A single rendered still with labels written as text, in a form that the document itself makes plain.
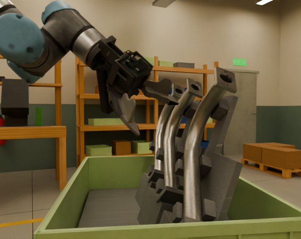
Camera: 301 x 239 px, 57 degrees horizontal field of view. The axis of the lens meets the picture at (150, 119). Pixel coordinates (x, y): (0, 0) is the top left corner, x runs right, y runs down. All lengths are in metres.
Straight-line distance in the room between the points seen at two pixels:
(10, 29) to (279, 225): 0.51
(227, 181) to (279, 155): 4.75
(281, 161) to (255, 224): 4.77
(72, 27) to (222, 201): 0.46
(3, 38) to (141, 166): 0.66
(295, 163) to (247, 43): 3.68
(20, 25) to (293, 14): 8.23
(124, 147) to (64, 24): 4.83
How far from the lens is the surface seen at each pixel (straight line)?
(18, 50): 0.50
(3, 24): 0.52
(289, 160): 5.19
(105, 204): 0.86
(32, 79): 0.66
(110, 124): 5.26
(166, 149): 0.69
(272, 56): 8.37
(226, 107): 0.56
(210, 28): 7.19
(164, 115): 0.90
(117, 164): 1.00
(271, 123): 8.25
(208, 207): 0.48
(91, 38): 0.62
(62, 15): 0.66
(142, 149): 5.51
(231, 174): 0.47
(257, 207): 0.65
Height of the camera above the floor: 1.12
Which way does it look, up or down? 2 degrees down
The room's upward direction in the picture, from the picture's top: straight up
